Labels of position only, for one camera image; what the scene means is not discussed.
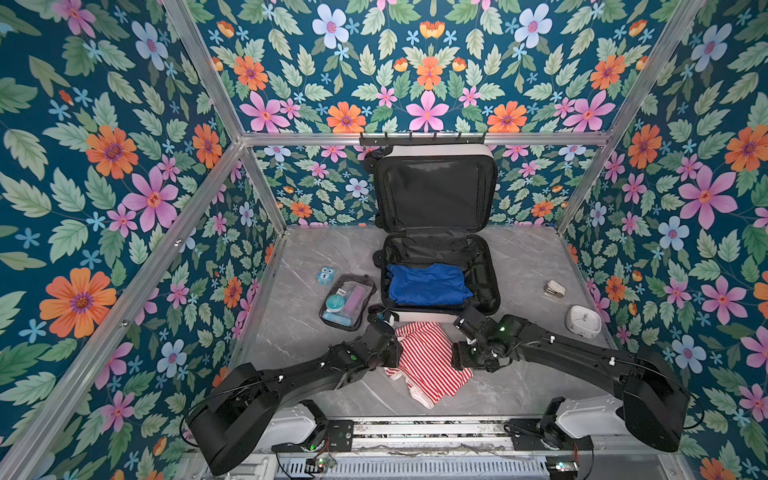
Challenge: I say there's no white round alarm clock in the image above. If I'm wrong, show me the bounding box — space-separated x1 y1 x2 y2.
565 305 603 339

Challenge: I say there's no red white striped garment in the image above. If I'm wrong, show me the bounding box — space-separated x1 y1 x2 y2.
384 322 474 409

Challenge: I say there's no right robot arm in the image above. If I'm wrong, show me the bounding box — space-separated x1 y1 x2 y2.
451 307 691 453

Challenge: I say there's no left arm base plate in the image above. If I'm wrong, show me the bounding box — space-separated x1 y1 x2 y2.
271 420 355 455

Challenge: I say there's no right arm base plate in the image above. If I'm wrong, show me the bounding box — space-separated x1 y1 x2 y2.
503 417 594 453

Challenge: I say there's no clear toiletry pouch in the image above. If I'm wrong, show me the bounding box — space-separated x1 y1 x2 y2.
319 274 377 332

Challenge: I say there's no black hook rack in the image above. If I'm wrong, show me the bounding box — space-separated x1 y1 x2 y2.
358 132 486 147

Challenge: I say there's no small beige stapler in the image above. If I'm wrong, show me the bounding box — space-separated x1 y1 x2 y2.
543 280 567 298

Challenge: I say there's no aluminium mounting rail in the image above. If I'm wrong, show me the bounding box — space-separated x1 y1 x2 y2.
191 415 679 457

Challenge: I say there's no white hard-shell suitcase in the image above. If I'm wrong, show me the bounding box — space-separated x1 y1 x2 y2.
364 144 501 322

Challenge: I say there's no blue cloth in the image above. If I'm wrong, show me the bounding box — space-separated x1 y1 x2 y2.
387 263 473 307

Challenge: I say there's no small teal owl toy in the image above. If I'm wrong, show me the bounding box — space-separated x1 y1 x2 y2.
317 267 336 285

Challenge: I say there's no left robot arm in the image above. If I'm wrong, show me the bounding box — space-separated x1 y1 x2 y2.
184 309 403 476

